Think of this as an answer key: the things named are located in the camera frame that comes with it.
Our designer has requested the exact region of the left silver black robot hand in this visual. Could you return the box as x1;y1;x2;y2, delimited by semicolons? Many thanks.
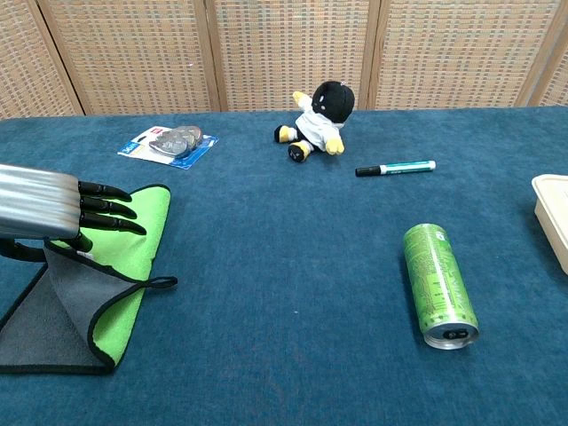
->
0;162;148;264

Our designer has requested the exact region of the green and grey cloth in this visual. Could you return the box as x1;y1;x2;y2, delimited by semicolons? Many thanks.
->
0;183;178;376

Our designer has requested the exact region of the woven bamboo screen panel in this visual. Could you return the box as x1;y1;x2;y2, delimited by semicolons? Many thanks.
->
203;0;383;112
518;0;568;107
26;0;227;116
0;0;85;120
367;0;547;110

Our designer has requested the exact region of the blister pack with grey items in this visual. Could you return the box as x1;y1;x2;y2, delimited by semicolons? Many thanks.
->
117;125;220;171

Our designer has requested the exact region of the blue carpet table cover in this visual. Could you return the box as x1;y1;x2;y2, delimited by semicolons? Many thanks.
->
0;105;568;426

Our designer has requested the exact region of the black headed plush doll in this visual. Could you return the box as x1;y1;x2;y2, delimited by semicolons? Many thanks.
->
273;80;358;164

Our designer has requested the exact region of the green white marker pen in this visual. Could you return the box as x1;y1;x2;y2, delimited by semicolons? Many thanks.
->
354;159;437;178

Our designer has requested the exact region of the green drink can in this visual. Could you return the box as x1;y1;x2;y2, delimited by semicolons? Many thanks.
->
402;223;480;351

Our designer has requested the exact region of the beige lidded food container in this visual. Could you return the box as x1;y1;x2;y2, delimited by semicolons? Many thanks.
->
531;174;568;276

